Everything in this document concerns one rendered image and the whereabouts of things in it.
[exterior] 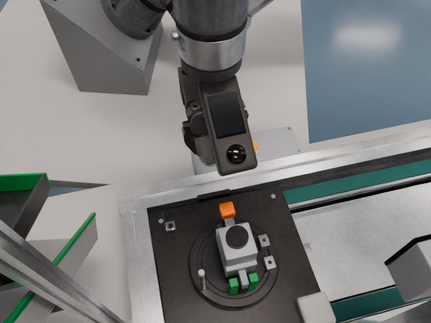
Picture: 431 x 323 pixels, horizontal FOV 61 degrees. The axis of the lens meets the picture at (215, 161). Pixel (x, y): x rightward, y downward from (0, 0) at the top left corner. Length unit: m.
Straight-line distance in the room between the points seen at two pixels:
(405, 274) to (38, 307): 0.36
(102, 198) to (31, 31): 0.61
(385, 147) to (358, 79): 1.57
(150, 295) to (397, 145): 0.54
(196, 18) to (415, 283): 0.32
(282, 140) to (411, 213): 0.28
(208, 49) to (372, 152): 0.47
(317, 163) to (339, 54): 1.79
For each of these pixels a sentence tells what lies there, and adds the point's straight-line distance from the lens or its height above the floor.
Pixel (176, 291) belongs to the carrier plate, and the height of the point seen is 0.97.
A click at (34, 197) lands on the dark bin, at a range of 0.41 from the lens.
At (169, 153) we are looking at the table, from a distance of 0.84.
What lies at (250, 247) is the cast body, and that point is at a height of 1.09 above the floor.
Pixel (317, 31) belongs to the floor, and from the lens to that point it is 2.60.
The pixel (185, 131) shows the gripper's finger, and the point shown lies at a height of 1.16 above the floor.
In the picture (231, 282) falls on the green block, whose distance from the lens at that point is 0.53.
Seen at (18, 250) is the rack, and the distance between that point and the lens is 0.33.
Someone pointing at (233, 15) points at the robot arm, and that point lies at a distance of 0.37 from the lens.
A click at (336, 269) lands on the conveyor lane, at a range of 0.69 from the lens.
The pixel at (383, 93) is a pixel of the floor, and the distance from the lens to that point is 2.33.
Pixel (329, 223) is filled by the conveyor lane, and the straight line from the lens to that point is 0.72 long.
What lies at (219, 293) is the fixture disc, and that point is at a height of 0.99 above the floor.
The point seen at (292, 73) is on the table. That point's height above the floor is 0.86.
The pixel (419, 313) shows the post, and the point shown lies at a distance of 0.51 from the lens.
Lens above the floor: 1.55
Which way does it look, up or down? 57 degrees down
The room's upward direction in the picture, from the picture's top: straight up
